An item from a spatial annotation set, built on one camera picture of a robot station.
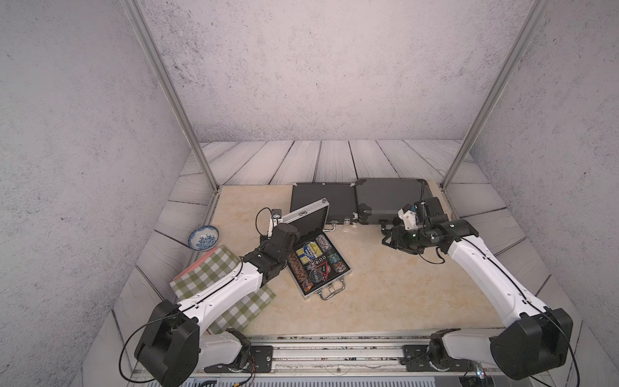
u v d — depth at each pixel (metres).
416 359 0.71
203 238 0.99
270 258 0.62
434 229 0.58
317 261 0.93
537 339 0.39
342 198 1.08
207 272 0.91
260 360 0.73
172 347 0.40
